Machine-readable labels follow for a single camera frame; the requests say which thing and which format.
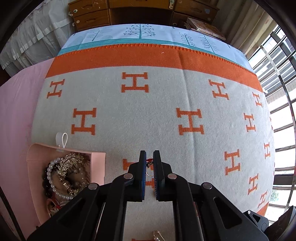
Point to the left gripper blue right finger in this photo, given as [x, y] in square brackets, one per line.
[157, 164]

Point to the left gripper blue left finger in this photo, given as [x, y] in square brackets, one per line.
[142, 165]

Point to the gold rhinestone brooch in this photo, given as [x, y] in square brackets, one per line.
[72, 172]

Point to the pink jewelry box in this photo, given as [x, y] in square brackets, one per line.
[48, 194]

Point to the orange H pattern blanket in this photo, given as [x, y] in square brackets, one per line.
[207, 116]

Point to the small silver earring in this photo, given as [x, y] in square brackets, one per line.
[157, 236]

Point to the light blue patterned sheet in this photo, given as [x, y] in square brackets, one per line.
[153, 34]

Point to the pink bed sheet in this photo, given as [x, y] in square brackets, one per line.
[19, 97]

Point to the stack of books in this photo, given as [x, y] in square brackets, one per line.
[205, 28]

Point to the window security grille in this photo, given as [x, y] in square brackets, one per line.
[274, 64]

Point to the wooden desk with drawers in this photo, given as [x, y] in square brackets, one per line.
[95, 13]

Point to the white lace covered furniture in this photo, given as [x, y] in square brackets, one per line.
[39, 37]

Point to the beige curtain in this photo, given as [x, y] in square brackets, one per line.
[244, 24]

